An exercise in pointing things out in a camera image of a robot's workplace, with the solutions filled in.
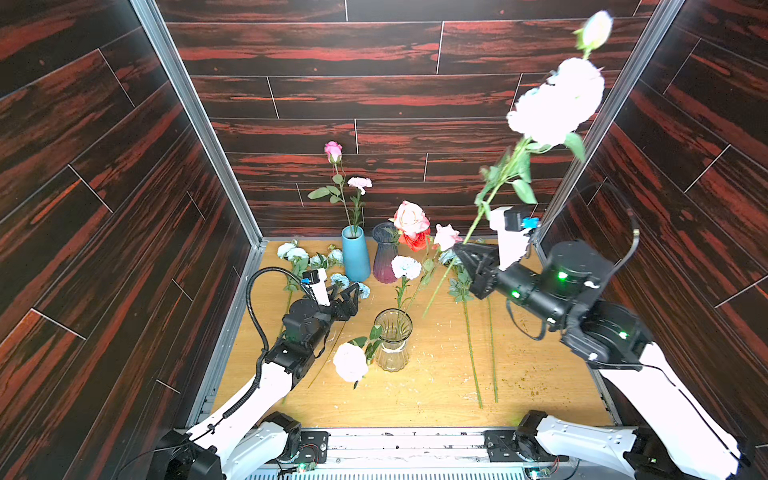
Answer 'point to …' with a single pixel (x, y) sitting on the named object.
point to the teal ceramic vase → (356, 264)
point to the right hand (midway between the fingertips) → (467, 241)
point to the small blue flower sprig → (301, 262)
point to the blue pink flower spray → (493, 351)
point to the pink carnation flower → (363, 183)
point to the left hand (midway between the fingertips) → (350, 286)
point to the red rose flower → (418, 242)
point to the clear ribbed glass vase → (396, 325)
